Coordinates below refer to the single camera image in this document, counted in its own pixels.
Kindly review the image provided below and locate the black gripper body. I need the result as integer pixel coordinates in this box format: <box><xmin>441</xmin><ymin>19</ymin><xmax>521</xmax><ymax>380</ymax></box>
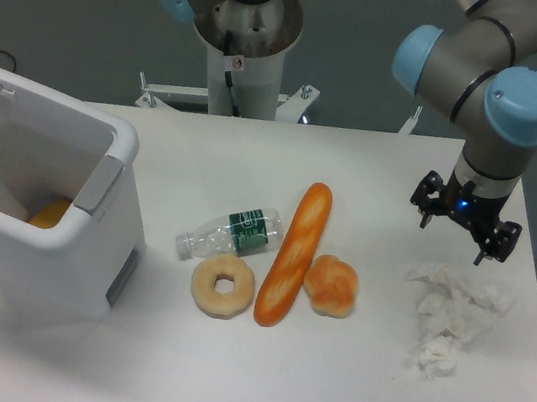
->
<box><xmin>437</xmin><ymin>171</ymin><xmax>507</xmax><ymax>233</ymax></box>

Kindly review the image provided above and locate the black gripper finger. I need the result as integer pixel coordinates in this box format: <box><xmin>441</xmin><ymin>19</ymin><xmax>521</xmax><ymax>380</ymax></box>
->
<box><xmin>470</xmin><ymin>220</ymin><xmax>522</xmax><ymax>266</ymax></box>
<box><xmin>410</xmin><ymin>170</ymin><xmax>446</xmax><ymax>229</ymax></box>

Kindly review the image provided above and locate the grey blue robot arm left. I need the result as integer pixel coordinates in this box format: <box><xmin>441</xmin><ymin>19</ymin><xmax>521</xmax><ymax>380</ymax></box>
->
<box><xmin>160</xmin><ymin>0</ymin><xmax>537</xmax><ymax>261</ymax></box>

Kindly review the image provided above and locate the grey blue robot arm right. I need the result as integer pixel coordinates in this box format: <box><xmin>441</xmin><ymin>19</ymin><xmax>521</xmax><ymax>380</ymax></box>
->
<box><xmin>392</xmin><ymin>0</ymin><xmax>537</xmax><ymax>249</ymax></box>

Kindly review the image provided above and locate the round knotted bread roll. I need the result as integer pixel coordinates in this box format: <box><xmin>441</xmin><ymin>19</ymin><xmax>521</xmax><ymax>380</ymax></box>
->
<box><xmin>303</xmin><ymin>254</ymin><xmax>359</xmax><ymax>319</ymax></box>

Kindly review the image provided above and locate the long baguette bread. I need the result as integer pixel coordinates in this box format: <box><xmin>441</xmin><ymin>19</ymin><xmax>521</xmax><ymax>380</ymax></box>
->
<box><xmin>253</xmin><ymin>182</ymin><xmax>333</xmax><ymax>327</ymax></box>

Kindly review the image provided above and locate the large crumpled white tissue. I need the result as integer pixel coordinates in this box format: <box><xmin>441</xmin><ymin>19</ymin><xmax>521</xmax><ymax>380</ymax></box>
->
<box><xmin>406</xmin><ymin>263</ymin><xmax>516</xmax><ymax>347</ymax></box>

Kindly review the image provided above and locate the small crumpled white tissue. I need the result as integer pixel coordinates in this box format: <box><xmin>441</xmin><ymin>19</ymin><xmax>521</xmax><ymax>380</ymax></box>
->
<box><xmin>415</xmin><ymin>335</ymin><xmax>458</xmax><ymax>381</ymax></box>

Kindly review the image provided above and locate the clear plastic bottle green label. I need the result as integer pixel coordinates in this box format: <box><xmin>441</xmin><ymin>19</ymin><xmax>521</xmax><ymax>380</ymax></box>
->
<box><xmin>175</xmin><ymin>207</ymin><xmax>284</xmax><ymax>260</ymax></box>

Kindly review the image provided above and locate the orange object inside bin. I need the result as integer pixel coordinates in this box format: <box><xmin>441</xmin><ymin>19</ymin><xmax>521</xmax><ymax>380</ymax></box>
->
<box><xmin>28</xmin><ymin>198</ymin><xmax>72</xmax><ymax>229</ymax></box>

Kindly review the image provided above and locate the white trash bin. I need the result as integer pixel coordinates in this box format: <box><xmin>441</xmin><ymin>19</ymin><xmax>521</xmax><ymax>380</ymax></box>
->
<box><xmin>0</xmin><ymin>69</ymin><xmax>145</xmax><ymax>319</ymax></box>

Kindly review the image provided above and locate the white metal frame bracket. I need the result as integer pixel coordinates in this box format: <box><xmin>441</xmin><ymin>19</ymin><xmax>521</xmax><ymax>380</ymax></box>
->
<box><xmin>134</xmin><ymin>72</ymin><xmax>321</xmax><ymax>125</ymax></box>

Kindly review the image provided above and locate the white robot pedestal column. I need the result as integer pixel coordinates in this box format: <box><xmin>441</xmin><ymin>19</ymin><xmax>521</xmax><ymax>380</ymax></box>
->
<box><xmin>194</xmin><ymin>0</ymin><xmax>304</xmax><ymax>103</ymax></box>

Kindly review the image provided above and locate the ring-shaped donut bread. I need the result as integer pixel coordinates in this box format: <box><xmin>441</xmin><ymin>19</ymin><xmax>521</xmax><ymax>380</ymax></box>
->
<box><xmin>191</xmin><ymin>254</ymin><xmax>256</xmax><ymax>320</ymax></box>

